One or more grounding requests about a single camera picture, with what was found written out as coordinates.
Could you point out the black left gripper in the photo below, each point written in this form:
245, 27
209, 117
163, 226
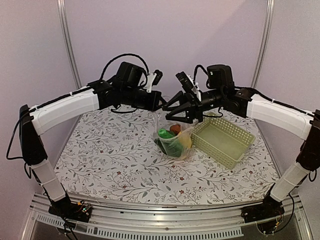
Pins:
152, 105

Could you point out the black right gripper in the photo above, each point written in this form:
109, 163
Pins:
193, 113

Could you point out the brown potato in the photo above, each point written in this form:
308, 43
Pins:
176, 128

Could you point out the yellow lemon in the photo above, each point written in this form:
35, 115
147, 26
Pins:
185, 140

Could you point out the clear zip top bag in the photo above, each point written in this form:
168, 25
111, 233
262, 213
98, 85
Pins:
160, 122

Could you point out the green cucumber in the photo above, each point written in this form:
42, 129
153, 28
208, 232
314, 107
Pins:
175, 148

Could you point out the green white bok choy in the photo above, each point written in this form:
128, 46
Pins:
163, 146

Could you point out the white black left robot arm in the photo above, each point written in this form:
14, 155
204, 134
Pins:
39, 119

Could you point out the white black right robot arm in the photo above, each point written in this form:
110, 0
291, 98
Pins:
246, 102

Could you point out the beige perforated plastic basket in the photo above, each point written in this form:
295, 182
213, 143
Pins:
222, 140

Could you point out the floral patterned table mat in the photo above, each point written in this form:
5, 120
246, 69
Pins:
113, 156

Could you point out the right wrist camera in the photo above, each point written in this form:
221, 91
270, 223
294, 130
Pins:
189, 85

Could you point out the right aluminium corner post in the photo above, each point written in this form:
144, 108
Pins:
270, 6

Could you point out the aluminium corner post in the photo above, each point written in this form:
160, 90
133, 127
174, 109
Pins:
270, 6
68, 42

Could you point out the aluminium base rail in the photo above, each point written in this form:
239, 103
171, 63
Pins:
120, 220

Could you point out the left aluminium corner post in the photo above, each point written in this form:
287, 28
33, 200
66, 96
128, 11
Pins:
68, 42

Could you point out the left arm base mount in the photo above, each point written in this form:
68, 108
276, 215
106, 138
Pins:
66, 209

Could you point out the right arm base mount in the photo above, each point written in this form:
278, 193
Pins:
267, 215

